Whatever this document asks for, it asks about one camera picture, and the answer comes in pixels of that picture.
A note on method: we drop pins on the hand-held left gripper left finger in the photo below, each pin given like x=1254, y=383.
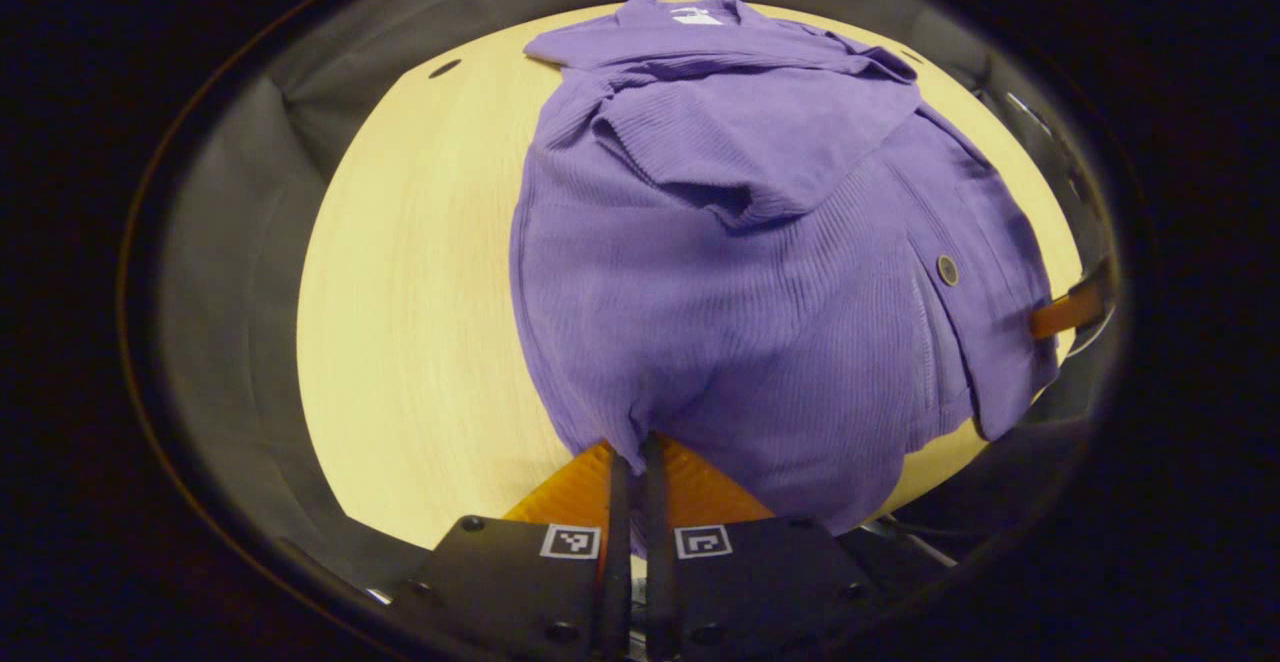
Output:
x=617, y=542

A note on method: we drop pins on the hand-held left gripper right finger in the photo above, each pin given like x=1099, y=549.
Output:
x=657, y=542

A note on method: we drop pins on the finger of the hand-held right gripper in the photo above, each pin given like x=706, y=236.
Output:
x=1065, y=314

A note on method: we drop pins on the purple knit cardigan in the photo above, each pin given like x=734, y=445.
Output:
x=750, y=292

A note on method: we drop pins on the black backdrop cloth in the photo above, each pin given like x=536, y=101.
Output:
x=230, y=292

